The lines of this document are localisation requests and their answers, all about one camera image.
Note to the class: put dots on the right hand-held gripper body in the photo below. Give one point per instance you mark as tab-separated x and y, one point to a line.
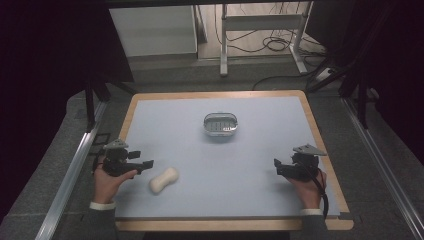
301	163

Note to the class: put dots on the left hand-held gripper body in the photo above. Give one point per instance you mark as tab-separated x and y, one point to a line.
116	159

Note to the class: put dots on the white soap bar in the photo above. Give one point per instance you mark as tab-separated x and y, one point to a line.
163	180

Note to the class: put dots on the clear soap dish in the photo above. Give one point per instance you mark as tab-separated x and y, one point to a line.
220	124

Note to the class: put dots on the person's left hand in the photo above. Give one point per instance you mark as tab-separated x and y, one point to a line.
107	185

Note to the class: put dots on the person's right hand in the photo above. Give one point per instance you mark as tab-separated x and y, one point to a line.
309	191

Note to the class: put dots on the light blue table mat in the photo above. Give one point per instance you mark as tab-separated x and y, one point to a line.
216	166

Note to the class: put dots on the black metal stand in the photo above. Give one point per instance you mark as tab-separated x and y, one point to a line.
353	83
93	100

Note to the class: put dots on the white power strip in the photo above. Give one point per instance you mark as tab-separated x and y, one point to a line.
324	74

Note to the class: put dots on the dark curtain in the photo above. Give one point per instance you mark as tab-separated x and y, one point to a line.
43	66
386	60

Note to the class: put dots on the white panel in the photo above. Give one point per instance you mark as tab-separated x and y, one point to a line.
153	31

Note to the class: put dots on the aluminium rail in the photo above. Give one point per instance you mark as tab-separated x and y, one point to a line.
383	166
68	176

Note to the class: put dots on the white desk frame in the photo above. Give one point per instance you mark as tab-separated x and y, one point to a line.
263	22

